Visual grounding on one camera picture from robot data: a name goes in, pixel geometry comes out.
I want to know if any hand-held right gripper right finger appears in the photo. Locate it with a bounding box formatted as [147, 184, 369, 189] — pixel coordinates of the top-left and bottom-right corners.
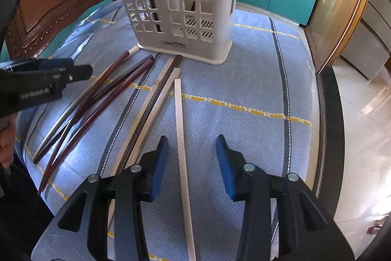
[216, 135, 337, 261]

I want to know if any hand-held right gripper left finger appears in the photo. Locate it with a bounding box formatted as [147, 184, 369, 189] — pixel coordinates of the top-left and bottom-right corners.
[56, 136, 169, 261]

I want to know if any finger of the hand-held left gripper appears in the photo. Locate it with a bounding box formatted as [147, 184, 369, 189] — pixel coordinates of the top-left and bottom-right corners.
[46, 65, 93, 83]
[38, 58, 76, 70]

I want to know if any red-brown chopstick with white tip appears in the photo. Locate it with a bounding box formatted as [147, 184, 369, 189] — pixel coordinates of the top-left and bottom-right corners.
[37, 46, 140, 196]

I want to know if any round silver metal chopstick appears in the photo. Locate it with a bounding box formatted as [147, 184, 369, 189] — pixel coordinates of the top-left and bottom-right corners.
[32, 93, 86, 159]

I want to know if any red-brown round chopstick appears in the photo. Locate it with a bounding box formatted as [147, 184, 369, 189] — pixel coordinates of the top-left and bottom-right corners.
[38, 60, 154, 196]
[32, 55, 154, 164]

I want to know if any beige square chopstick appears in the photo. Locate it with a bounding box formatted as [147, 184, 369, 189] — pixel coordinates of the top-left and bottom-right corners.
[127, 67, 181, 165]
[107, 58, 177, 219]

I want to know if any white plastic utensil holder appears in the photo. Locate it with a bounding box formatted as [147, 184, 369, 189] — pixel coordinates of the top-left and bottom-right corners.
[104, 0, 243, 66]

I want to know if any person's left hand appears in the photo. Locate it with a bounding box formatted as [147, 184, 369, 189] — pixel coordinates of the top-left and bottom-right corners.
[0, 114, 17, 169]

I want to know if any blue striped tablecloth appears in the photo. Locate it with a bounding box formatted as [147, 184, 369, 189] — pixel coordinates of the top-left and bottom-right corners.
[15, 0, 320, 261]

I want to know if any wooden framed glass door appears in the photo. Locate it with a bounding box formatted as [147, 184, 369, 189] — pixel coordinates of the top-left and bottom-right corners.
[304, 0, 375, 75]

